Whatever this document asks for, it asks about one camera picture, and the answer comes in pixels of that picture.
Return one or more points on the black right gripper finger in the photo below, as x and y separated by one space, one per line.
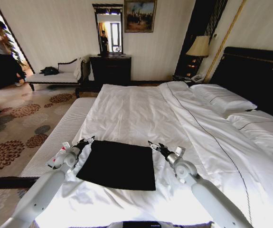
162 146
153 145

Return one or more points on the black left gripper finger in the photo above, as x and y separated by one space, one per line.
89 142
88 138

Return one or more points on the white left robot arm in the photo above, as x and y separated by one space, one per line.
43 190

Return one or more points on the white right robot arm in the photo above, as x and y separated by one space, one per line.
207 194

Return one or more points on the dark bed headboard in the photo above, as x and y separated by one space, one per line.
250 76

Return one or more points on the white textured mattress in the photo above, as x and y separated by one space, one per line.
62 128

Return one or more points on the white duvet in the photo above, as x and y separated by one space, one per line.
150 111

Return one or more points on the black folded cloth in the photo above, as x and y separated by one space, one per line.
119 164

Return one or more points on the white draped cloth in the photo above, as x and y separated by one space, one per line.
81 69

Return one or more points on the dark nightstand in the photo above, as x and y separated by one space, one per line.
181 78

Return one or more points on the dark wooden dresser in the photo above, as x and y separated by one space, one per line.
110 70

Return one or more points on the white pillow with dark piping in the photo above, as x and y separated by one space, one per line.
262 128
221 99

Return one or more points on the white desk telephone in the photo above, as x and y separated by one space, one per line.
197 78

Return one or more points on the table lamp with cream shade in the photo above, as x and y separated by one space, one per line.
198 46

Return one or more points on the person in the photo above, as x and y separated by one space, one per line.
2 47

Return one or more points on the gold framed painting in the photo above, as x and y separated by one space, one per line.
140 15

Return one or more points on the white chaise with dark frame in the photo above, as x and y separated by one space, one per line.
55 77

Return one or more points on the dark wooden bed frame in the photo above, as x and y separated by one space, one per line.
10 183

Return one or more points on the dark framed wall mirror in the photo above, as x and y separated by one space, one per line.
108 28

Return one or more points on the dark wall panel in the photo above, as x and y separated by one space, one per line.
198 23

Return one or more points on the gold wall trim strip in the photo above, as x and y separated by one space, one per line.
228 35

